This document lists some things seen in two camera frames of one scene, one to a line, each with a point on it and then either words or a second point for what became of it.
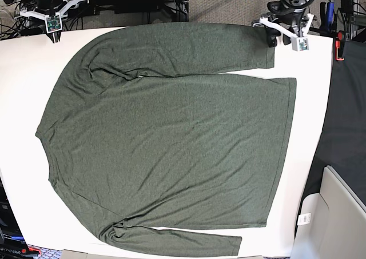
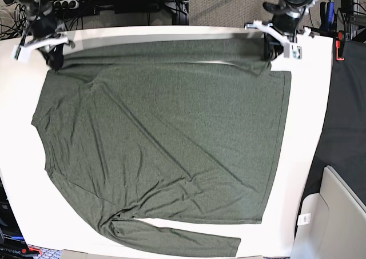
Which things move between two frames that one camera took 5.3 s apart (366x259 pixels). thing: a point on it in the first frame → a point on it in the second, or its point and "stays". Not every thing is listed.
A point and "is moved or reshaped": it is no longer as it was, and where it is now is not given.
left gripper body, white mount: x=54 y=21 → x=55 y=59
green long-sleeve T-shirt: x=143 y=132 is moved or reshaped
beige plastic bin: x=331 y=223 stays
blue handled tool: x=330 y=11 stays
